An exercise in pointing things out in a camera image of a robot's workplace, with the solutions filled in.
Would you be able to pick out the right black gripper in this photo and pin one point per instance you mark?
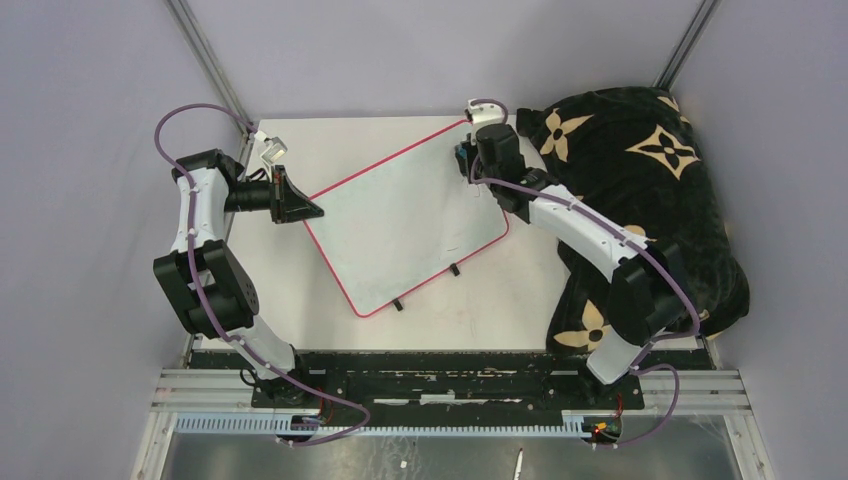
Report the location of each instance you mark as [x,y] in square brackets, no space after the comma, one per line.
[471,151]

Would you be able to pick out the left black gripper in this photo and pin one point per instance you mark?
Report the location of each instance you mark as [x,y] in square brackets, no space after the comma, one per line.
[287,204]

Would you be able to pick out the red framed whiteboard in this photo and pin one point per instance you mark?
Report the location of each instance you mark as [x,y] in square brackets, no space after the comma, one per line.
[399,223]

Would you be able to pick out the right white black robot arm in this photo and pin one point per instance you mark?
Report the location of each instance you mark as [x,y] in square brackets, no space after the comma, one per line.
[648,290]

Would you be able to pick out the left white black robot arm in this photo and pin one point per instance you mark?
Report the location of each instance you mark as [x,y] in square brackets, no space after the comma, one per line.
[208,288]

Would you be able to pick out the black floral plush blanket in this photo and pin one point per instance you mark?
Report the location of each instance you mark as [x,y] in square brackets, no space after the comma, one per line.
[631,155]

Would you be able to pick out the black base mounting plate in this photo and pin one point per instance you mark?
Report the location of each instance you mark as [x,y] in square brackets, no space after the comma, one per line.
[355,377]

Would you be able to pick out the white marker pen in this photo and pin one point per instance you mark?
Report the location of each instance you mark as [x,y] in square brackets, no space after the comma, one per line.
[518,465]

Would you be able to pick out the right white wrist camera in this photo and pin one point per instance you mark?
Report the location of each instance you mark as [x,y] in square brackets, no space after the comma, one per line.
[483,111]

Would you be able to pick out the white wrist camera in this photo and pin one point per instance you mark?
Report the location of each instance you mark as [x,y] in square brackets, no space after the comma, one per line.
[271,148]
[483,111]

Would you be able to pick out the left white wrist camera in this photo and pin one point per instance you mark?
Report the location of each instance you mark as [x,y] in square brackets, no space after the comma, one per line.
[271,148]

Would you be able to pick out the left aluminium corner post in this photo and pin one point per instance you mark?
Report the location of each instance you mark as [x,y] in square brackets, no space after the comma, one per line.
[203,51]

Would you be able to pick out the aluminium corner post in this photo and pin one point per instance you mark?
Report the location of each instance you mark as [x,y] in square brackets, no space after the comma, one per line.
[203,51]
[705,11]

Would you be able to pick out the right aluminium corner post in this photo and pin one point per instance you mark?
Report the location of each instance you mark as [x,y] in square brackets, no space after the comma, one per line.
[705,11]

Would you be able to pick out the blue toothed cable duct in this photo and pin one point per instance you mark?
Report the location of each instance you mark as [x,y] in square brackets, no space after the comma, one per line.
[291,426]

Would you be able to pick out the aluminium frame rails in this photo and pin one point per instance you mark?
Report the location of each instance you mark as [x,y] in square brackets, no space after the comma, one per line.
[660,394]

